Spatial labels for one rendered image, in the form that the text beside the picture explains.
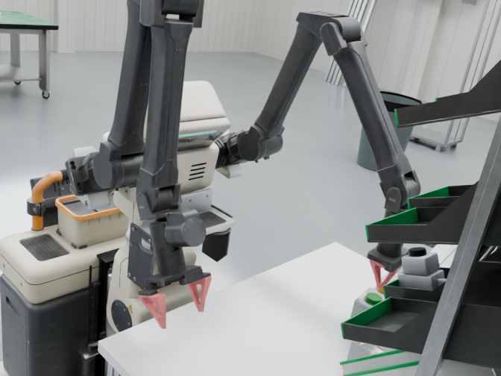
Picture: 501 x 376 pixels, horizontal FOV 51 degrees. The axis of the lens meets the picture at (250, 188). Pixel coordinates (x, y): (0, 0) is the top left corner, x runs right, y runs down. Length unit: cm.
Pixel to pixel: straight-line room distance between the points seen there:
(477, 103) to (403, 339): 32
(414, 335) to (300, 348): 61
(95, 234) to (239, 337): 62
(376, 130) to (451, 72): 861
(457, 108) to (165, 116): 54
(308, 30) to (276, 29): 1073
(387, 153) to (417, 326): 55
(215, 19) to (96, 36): 275
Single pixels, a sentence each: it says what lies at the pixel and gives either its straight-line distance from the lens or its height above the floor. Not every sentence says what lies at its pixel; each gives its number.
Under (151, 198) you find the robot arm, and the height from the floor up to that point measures 123.
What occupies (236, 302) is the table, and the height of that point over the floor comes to 86.
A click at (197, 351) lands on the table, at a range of 125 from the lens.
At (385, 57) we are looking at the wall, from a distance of 1038.
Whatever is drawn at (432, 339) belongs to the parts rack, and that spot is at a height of 129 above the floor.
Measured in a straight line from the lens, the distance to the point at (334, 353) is 133.
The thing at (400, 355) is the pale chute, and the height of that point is 111.
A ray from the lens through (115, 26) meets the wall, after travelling 1010.
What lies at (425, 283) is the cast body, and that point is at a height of 123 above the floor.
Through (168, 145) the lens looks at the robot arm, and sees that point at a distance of 101.
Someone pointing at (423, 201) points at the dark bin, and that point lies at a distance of 85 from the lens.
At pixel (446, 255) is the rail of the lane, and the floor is 96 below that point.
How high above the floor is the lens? 166
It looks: 22 degrees down
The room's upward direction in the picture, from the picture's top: 9 degrees clockwise
